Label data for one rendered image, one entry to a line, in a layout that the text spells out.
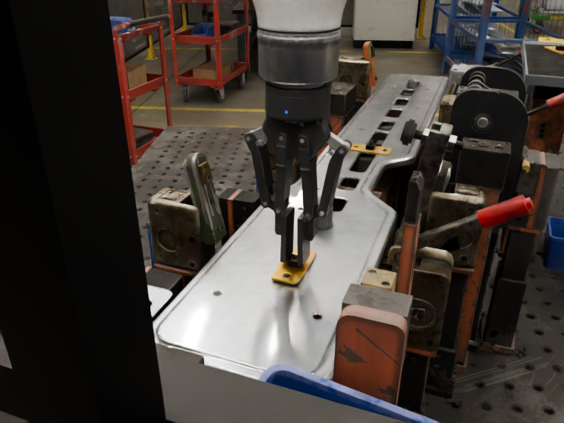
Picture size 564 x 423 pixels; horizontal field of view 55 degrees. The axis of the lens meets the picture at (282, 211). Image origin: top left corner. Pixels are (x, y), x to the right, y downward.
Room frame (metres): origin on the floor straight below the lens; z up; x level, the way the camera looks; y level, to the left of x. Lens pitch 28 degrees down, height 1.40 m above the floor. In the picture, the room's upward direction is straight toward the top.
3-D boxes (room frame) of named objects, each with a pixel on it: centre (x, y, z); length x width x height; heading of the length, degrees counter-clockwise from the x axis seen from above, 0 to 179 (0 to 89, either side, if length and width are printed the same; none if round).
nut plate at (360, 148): (1.04, -0.18, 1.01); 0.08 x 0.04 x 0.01; 69
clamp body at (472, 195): (0.70, -0.26, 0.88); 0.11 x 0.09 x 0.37; 69
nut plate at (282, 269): (0.61, -0.02, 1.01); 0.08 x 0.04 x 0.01; 159
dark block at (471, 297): (0.76, -0.30, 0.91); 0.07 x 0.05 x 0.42; 69
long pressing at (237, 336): (1.06, -0.18, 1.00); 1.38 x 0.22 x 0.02; 159
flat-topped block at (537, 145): (1.14, -0.58, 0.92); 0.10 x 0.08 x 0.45; 159
